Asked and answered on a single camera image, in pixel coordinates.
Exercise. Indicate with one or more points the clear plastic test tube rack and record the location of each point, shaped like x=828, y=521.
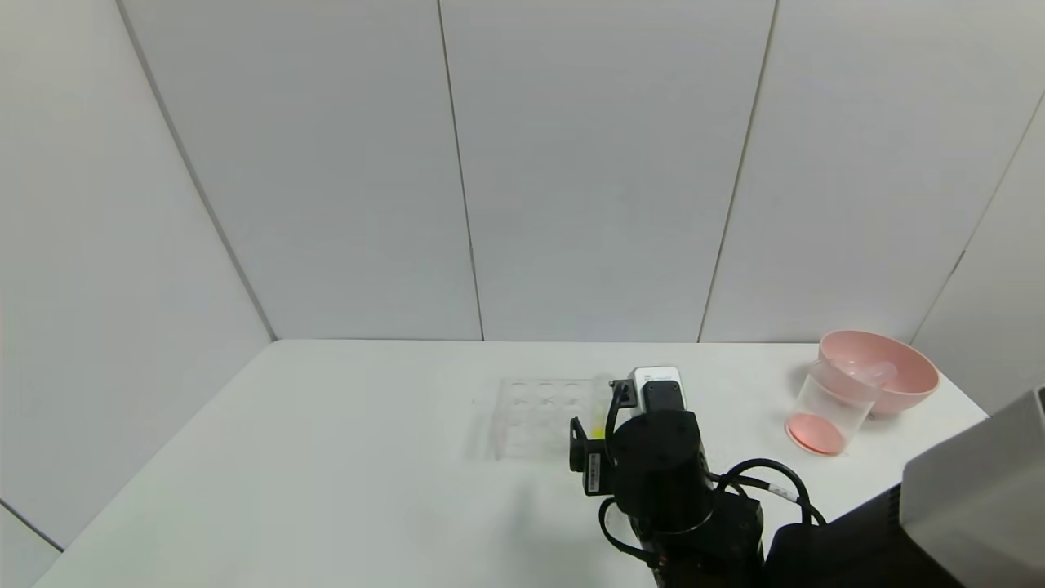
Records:
x=539, y=416

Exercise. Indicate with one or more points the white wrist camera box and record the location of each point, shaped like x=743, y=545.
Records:
x=657, y=388

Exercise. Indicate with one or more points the test tube with yellow pigment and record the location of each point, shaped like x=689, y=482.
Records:
x=601, y=425

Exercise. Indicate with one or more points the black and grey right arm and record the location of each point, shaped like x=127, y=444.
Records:
x=857, y=539

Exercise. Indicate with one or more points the pink bowl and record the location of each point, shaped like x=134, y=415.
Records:
x=910, y=376

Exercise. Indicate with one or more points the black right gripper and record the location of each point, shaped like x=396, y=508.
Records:
x=593, y=469

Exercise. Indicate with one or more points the test tube with red pigment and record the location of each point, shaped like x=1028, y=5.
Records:
x=873, y=371

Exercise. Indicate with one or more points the clear plastic cup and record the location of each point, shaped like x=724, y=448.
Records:
x=824, y=416

